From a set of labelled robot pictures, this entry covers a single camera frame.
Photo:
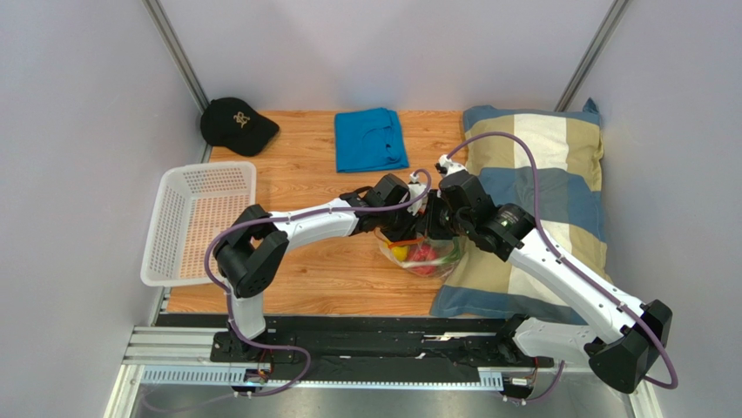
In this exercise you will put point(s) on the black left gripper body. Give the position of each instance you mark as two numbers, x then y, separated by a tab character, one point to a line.
398	225

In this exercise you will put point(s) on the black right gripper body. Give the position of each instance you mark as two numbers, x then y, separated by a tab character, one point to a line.
439	220

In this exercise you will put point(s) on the yellow fake pear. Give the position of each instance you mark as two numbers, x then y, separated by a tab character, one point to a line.
400	253

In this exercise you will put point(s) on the clear zip top bag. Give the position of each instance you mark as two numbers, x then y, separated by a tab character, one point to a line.
449	252

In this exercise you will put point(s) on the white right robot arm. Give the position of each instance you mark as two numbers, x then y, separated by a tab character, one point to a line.
622	337

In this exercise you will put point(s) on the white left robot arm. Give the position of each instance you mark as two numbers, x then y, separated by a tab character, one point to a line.
244	259

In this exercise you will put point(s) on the red fake apple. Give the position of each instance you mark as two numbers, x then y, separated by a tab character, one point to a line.
420	260

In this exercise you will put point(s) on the folded blue shirt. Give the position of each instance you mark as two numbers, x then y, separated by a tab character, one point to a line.
369	141

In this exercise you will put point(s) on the striped blue beige pillow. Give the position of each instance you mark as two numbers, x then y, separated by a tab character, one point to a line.
549	164

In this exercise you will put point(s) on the black baseball cap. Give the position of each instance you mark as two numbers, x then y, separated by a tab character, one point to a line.
232	123

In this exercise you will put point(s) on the white plastic basket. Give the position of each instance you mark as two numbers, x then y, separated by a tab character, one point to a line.
194	203

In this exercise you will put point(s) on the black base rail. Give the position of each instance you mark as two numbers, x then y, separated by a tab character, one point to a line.
333	352

